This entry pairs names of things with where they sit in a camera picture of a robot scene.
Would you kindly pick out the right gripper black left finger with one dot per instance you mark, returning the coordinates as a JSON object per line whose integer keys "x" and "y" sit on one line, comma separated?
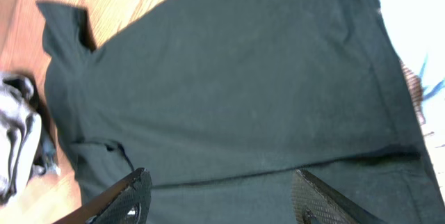
{"x": 127, "y": 201}

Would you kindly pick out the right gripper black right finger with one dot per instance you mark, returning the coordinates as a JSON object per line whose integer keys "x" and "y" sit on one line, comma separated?
{"x": 315, "y": 202}

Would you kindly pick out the black t-shirt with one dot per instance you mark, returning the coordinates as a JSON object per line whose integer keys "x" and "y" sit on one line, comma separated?
{"x": 221, "y": 100}

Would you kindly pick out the grey folded shorts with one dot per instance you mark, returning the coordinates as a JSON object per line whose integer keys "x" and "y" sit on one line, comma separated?
{"x": 21, "y": 127}

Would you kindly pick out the light blue t-shirt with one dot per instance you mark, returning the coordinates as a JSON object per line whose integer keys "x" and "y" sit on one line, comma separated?
{"x": 405, "y": 39}

